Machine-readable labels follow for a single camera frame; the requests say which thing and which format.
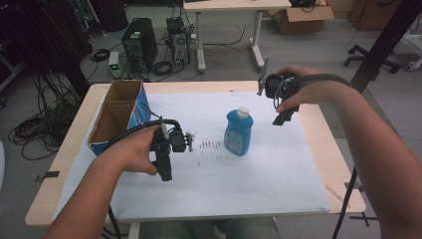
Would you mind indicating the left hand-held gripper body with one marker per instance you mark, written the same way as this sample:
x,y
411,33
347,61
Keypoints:
x,y
177,141

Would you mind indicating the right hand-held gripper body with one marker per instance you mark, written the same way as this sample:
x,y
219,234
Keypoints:
x,y
275,86

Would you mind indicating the blue bottle with white cap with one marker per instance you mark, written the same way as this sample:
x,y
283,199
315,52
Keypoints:
x,y
238,136

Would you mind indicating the blue-sided cardboard box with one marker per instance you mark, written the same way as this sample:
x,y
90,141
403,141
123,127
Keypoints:
x,y
114,116

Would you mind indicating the person's left hand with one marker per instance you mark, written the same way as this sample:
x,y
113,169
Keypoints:
x,y
132,151

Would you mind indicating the person's right hand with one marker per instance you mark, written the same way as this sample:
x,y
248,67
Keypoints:
x,y
313,94

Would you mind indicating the open brown cardboard box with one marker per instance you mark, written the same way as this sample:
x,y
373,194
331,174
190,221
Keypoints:
x,y
298,21

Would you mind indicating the white table mat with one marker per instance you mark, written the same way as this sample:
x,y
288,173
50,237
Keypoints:
x,y
232,186

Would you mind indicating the white table leg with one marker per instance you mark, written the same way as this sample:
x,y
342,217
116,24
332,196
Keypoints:
x,y
133,231

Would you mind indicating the black office chair base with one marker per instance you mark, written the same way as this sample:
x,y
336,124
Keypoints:
x,y
360,51

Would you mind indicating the white-legged wooden desk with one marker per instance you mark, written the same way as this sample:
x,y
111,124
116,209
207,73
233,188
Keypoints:
x,y
232,5

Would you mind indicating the small grey power unit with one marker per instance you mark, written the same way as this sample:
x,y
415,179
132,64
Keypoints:
x,y
113,63

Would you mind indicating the black computer tower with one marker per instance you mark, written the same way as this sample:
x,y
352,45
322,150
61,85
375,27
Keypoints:
x,y
141,40

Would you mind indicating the black metal stand beam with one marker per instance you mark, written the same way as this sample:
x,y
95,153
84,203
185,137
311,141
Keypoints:
x,y
384,43

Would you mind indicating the closed brown cardboard box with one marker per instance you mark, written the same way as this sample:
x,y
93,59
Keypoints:
x,y
371,15

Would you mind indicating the white floor device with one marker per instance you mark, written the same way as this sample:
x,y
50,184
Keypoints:
x,y
413,64

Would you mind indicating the black curtain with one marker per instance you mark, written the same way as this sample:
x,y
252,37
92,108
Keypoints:
x,y
40,33

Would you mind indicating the open-frame computer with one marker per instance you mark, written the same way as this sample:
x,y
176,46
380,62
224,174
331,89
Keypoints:
x,y
179,40

